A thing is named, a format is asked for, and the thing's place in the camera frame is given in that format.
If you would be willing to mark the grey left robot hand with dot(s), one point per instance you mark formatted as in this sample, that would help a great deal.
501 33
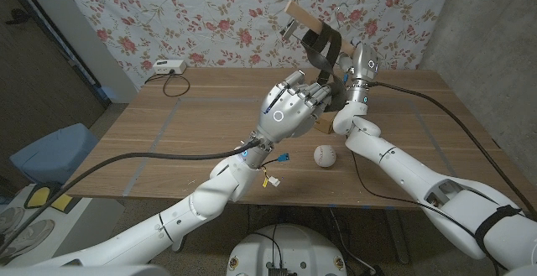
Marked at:
285 116

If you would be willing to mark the dark fabric belt with buckle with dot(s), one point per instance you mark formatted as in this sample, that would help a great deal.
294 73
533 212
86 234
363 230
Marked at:
321 60

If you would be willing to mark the wooden clip hanger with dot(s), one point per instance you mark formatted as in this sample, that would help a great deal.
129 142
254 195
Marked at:
302 16

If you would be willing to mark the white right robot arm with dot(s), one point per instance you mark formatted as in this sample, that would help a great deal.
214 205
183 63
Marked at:
403 162

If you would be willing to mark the white baseball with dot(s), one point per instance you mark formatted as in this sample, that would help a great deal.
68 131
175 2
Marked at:
325 156

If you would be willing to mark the brown cardboard box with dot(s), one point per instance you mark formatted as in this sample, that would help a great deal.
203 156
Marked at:
325 125

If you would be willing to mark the white power adapter box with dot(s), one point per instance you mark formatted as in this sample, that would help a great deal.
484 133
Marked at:
169 66

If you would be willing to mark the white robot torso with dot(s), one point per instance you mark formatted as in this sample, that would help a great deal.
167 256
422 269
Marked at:
287 251

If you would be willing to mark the floral backdrop cloth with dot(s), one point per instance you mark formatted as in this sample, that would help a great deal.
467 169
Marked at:
189 20

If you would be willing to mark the dark grey table leg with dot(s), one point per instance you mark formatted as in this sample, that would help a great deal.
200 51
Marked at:
396 236

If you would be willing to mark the blue padded stool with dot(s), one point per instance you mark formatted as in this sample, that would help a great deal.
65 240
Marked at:
54 154

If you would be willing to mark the yellow black floor pad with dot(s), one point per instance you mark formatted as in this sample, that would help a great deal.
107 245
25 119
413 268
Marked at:
38 196

